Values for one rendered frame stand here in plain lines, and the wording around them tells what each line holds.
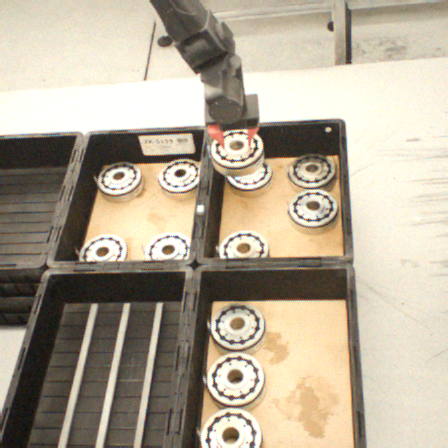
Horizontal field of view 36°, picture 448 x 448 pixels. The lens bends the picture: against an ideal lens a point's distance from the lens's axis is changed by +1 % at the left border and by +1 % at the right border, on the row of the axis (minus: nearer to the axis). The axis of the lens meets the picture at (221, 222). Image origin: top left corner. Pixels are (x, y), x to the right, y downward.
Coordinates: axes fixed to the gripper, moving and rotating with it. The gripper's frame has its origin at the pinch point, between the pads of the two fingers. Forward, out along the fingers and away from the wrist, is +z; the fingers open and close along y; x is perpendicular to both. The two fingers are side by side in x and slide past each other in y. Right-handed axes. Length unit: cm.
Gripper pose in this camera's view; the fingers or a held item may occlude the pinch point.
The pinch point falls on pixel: (236, 142)
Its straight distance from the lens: 136.3
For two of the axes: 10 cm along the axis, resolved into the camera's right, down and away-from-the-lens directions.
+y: 9.9, -0.9, -0.8
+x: -0.2, -7.8, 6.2
